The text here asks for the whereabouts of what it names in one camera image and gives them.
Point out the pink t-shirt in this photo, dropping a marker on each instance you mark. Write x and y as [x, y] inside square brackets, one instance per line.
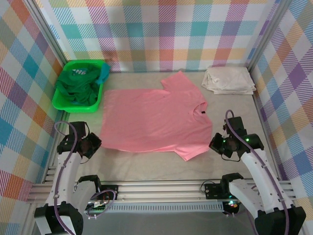
[151, 117]

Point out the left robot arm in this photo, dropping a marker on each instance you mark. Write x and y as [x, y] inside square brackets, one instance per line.
[64, 176]

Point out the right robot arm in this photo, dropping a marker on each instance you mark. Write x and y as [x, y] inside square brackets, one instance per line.
[261, 176]

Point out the green plastic basket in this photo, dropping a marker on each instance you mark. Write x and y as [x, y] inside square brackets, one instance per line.
[61, 104]

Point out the green t-shirt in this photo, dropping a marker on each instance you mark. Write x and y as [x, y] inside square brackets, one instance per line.
[78, 85]

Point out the folded white t-shirt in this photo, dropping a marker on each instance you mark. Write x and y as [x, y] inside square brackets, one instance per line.
[230, 79]

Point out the teal t-shirt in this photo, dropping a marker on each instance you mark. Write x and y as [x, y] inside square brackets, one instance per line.
[104, 72]

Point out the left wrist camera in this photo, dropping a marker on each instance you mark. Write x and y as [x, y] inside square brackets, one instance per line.
[80, 128]

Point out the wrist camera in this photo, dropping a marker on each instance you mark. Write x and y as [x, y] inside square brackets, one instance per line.
[236, 124]
[80, 128]

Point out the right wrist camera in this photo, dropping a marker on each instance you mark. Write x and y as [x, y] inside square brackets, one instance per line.
[236, 124]

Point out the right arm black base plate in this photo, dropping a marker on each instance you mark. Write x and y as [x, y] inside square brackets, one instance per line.
[212, 191]

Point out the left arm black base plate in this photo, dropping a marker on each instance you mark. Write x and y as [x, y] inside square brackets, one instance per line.
[111, 192]

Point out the aluminium mounting rail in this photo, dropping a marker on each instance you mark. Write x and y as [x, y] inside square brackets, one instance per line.
[161, 192]

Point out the aluminium frame post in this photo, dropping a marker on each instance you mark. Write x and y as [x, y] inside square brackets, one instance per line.
[46, 29]
[267, 34]

